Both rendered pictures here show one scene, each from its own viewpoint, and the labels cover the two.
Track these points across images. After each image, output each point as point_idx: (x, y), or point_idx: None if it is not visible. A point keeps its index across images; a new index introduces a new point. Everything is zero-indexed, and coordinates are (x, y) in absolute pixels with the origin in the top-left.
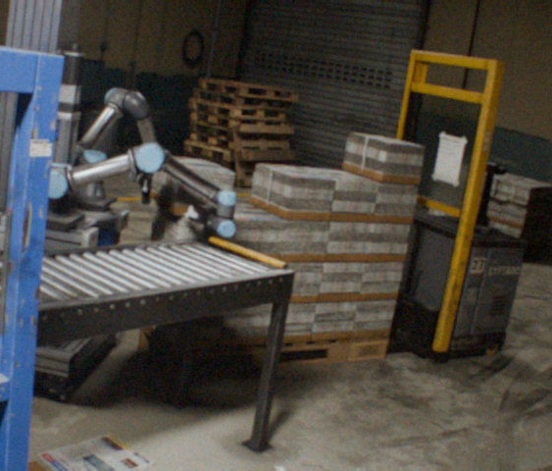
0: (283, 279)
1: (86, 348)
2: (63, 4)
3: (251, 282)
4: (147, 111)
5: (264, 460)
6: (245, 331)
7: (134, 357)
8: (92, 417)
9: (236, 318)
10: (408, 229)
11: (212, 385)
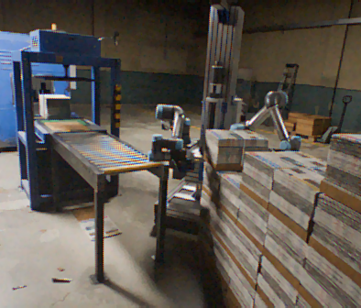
0: (92, 174)
1: (177, 213)
2: (211, 40)
3: (83, 164)
4: (268, 104)
5: (81, 277)
6: (220, 266)
7: None
8: (140, 230)
9: (218, 251)
10: None
11: (186, 275)
